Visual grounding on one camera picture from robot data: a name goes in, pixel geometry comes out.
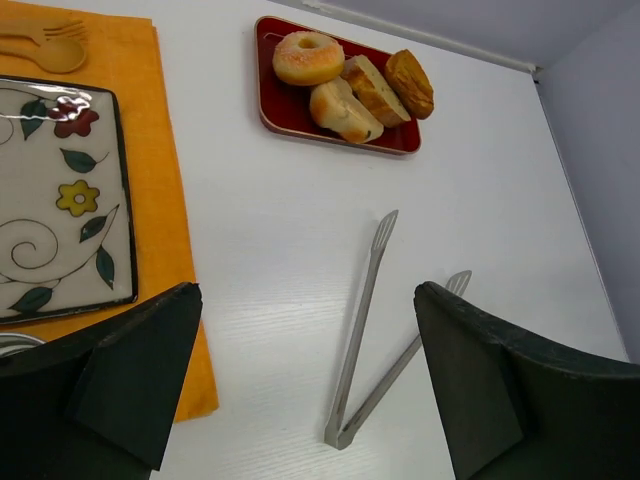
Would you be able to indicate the striped round cup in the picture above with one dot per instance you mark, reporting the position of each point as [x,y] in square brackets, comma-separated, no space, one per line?
[14,343]

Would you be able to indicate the floral square ceramic plate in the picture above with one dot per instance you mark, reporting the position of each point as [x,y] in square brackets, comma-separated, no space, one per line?
[67,233]

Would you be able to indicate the pale bread slice with raisins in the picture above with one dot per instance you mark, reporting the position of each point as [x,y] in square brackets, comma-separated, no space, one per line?
[334,106]

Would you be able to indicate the orange cloth placemat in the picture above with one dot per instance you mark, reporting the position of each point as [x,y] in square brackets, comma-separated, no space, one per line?
[123,56]

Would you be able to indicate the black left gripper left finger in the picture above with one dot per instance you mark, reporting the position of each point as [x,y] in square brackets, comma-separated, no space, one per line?
[100,402]

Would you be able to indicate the crusty bread slice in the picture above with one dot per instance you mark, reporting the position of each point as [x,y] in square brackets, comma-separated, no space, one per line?
[374,92]

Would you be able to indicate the sugared donut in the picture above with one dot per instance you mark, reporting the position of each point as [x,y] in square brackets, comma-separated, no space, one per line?
[307,58]

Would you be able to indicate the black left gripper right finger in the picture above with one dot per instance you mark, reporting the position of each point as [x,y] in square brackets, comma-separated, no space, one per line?
[516,405]

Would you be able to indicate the steel tongs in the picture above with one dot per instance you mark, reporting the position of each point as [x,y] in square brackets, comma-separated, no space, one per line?
[337,434]

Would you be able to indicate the brown end bread piece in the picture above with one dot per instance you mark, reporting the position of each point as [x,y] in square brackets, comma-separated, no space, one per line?
[407,78]

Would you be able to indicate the wooden fork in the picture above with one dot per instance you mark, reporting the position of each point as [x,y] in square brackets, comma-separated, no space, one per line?
[41,31]

